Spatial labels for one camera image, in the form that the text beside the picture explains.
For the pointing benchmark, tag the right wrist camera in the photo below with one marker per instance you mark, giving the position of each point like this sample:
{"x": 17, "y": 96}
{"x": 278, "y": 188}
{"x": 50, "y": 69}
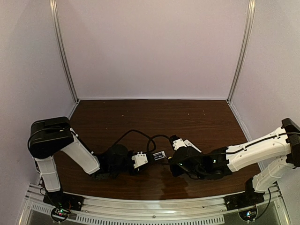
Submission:
{"x": 177, "y": 142}

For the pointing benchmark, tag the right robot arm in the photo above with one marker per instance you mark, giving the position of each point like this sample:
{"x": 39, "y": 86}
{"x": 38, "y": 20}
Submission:
{"x": 282, "y": 144}

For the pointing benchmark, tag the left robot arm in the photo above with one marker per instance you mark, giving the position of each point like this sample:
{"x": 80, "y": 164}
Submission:
{"x": 47, "y": 137}

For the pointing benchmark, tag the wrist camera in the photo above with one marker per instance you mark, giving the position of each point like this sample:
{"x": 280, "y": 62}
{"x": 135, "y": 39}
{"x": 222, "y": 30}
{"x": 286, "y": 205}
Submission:
{"x": 139, "y": 159}
{"x": 177, "y": 142}

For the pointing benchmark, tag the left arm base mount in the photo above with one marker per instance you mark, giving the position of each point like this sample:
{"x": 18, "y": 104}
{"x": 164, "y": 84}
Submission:
{"x": 63, "y": 203}

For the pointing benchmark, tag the front aluminium rail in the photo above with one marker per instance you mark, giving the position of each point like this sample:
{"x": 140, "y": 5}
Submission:
{"x": 198, "y": 211}

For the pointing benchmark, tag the aluminium frame post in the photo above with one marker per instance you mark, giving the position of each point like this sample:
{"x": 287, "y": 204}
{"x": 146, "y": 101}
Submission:
{"x": 61, "y": 49}
{"x": 243, "y": 49}

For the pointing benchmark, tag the white remote control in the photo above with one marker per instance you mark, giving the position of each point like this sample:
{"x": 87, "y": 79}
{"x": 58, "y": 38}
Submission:
{"x": 159, "y": 155}

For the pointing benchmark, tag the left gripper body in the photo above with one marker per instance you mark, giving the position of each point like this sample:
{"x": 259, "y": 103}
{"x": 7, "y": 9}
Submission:
{"x": 150, "y": 156}

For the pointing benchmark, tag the right aluminium frame post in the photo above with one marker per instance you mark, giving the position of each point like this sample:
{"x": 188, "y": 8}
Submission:
{"x": 243, "y": 49}

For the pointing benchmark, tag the left aluminium frame post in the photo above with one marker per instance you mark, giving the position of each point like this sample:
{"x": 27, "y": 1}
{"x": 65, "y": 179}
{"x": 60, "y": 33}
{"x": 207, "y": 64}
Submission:
{"x": 61, "y": 49}

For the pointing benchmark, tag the white battery cover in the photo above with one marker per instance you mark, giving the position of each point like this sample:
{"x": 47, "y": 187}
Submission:
{"x": 189, "y": 144}

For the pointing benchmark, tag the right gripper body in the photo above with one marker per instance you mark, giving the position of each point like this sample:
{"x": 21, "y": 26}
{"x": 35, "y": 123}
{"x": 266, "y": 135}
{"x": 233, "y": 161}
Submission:
{"x": 175, "y": 159}

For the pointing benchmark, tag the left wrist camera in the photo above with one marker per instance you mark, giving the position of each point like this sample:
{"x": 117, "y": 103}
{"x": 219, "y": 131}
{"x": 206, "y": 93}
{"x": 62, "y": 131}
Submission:
{"x": 139, "y": 159}

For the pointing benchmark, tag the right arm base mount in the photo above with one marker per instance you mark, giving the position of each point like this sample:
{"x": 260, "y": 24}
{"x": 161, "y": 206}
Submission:
{"x": 246, "y": 202}

